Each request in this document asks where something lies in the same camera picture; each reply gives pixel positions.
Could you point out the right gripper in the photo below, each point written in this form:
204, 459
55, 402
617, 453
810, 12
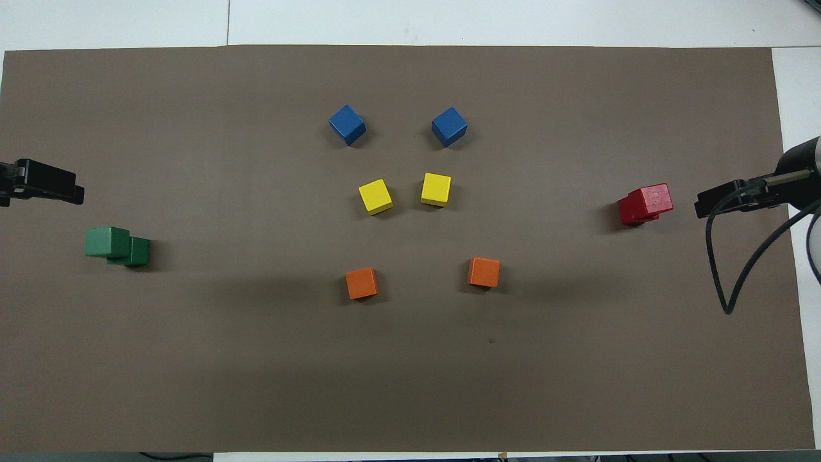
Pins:
800, 168

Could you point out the red wooden block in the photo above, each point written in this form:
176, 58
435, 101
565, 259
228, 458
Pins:
651, 198
627, 212

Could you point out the orange wooden block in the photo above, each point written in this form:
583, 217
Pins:
483, 272
362, 283

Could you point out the blue wooden block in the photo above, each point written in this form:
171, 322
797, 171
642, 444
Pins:
449, 126
347, 124

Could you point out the yellow wooden block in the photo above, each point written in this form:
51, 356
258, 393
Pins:
436, 189
375, 196

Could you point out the green wooden block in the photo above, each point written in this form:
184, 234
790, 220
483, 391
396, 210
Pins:
106, 242
139, 251

